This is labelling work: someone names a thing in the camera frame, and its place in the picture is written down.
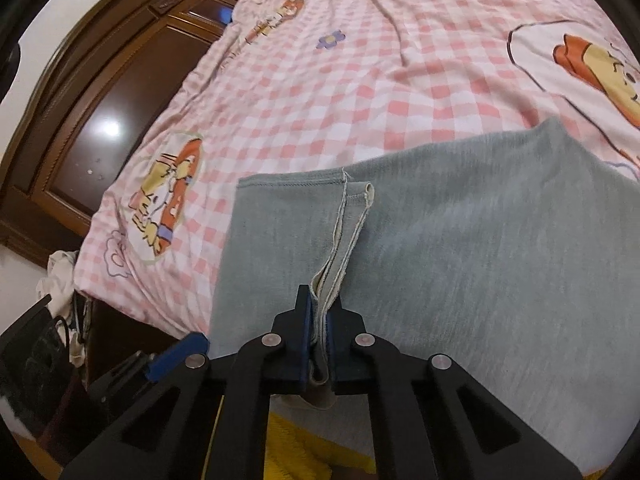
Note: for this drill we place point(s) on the white cloth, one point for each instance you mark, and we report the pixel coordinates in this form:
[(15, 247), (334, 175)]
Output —
[(60, 275)]

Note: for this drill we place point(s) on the yellow fuzzy garment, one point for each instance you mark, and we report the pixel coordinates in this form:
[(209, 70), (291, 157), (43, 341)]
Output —
[(295, 445)]

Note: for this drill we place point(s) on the dark wooden wardrobe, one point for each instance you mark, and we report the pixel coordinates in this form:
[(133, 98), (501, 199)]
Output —
[(125, 85)]

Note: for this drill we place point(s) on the black bag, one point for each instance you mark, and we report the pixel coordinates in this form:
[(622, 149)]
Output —
[(35, 360)]

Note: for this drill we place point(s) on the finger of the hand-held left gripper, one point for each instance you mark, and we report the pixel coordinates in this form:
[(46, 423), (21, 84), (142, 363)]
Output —
[(177, 355)]

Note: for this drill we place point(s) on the grey pants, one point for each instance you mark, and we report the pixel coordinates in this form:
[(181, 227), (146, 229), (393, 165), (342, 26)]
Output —
[(450, 260)]

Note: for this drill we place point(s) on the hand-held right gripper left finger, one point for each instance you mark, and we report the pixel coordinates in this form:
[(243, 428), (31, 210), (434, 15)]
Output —
[(305, 340)]

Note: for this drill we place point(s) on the pink checked printed blanket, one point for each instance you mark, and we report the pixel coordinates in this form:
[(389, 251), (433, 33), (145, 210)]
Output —
[(350, 85)]

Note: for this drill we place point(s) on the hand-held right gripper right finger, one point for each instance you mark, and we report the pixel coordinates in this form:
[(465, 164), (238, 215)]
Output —
[(345, 355)]

